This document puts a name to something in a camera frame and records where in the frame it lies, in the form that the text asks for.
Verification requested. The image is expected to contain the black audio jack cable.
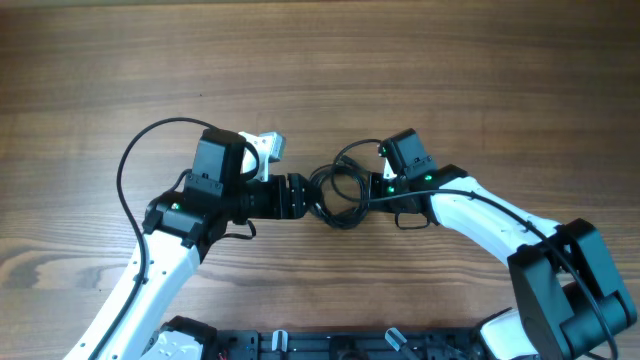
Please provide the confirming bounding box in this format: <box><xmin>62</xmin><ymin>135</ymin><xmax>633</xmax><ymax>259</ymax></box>
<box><xmin>319</xmin><ymin>154</ymin><xmax>374</xmax><ymax>221</ymax></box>

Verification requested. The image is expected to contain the black USB cable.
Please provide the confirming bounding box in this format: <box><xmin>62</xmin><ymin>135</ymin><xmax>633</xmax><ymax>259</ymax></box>
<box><xmin>307</xmin><ymin>164</ymin><xmax>374</xmax><ymax>230</ymax></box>

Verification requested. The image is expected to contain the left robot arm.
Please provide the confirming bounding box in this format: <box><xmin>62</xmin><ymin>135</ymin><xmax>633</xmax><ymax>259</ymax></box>
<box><xmin>67</xmin><ymin>129</ymin><xmax>322</xmax><ymax>359</ymax></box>

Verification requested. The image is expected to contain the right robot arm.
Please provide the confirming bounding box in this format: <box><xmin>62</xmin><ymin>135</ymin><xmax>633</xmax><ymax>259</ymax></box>
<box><xmin>369</xmin><ymin>129</ymin><xmax>638</xmax><ymax>359</ymax></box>

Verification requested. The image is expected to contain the left camera black cable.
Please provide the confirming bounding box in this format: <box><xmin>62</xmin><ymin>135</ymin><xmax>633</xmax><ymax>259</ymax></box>
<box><xmin>87</xmin><ymin>116</ymin><xmax>219</xmax><ymax>360</ymax></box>

